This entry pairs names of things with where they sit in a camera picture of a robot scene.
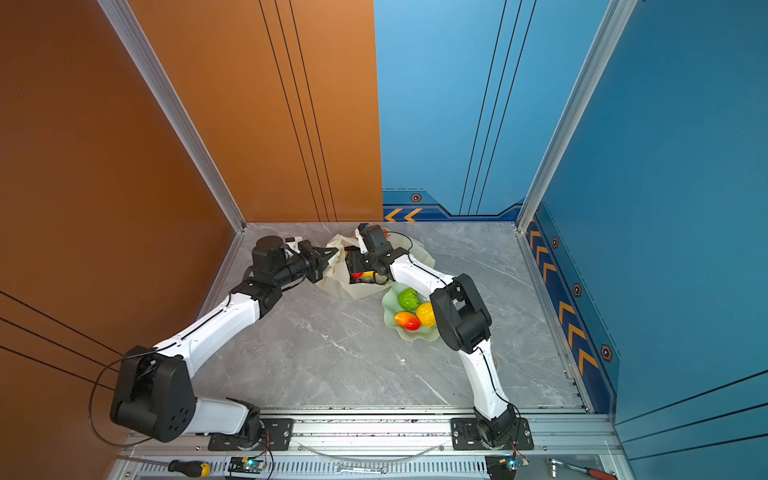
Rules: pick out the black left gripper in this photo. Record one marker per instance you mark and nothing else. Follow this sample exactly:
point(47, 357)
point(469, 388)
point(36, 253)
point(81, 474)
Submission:
point(318, 261)

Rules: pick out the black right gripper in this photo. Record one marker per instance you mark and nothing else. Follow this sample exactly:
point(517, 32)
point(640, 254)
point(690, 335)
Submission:
point(354, 262)

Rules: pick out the cream plastic bag orange print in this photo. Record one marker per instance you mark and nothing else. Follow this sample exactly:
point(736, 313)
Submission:
point(336, 277)

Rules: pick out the yellow ridged starfruit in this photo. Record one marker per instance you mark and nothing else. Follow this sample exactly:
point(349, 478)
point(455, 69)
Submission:
point(426, 315)

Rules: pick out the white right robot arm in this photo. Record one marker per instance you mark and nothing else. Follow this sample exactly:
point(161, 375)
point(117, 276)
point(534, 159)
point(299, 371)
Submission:
point(464, 324)

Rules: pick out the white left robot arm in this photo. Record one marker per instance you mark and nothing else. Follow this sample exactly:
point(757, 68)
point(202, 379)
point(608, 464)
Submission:
point(154, 395)

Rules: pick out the light green fruit plate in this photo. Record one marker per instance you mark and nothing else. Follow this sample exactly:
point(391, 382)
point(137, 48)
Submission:
point(391, 308)

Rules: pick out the small red fruit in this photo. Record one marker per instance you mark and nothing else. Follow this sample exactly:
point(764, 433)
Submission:
point(407, 321)

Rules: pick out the green circuit board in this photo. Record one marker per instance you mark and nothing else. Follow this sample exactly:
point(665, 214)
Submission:
point(246, 465)

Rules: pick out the small circuit board right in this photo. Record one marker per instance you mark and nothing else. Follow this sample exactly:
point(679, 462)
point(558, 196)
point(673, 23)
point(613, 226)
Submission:
point(512, 463)

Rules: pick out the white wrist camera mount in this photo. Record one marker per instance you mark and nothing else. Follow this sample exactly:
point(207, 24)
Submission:
point(293, 243)

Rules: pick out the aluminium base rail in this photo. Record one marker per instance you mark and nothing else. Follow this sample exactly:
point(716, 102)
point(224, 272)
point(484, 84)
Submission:
point(393, 443)

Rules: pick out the yellow handled screwdriver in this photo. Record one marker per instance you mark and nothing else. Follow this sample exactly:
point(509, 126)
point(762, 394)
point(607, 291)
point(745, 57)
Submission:
point(192, 469)

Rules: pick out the aluminium corner post left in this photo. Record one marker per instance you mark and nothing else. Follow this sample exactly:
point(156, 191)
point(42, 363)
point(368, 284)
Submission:
point(127, 27)

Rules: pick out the aluminium corner post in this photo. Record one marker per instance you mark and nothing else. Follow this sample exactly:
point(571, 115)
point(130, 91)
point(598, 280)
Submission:
point(127, 27)
point(610, 30)

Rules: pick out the red handled tool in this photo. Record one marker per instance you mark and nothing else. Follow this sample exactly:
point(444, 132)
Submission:
point(555, 465)

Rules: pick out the aluminium corner post right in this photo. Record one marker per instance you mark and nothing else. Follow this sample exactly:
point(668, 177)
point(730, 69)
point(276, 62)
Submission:
point(610, 30)

